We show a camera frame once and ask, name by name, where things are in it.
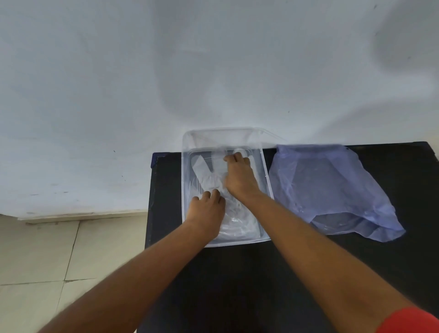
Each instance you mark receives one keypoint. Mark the person's left hand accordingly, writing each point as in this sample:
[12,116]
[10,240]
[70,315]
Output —
[205,214]

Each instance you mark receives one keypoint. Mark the person's right hand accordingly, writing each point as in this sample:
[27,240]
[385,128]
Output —
[240,180]

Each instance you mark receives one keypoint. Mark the person's left fingers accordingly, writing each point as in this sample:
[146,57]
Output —
[210,196]

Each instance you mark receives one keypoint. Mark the person's right fingers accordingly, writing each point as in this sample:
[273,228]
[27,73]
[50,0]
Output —
[236,158]

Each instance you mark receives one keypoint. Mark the white plastic bag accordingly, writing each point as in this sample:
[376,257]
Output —
[205,175]

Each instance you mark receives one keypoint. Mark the person's right forearm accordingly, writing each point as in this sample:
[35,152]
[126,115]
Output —
[315,260]

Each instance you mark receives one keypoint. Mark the person's left forearm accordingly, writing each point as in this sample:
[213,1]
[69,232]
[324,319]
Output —
[137,274]

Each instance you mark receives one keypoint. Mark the clear plastic container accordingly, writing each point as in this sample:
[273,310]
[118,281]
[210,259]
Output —
[223,137]

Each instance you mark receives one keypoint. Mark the pale blue plastic bag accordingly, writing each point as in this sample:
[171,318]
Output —
[325,185]

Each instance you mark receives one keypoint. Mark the red sleeve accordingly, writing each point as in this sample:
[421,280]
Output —
[411,320]

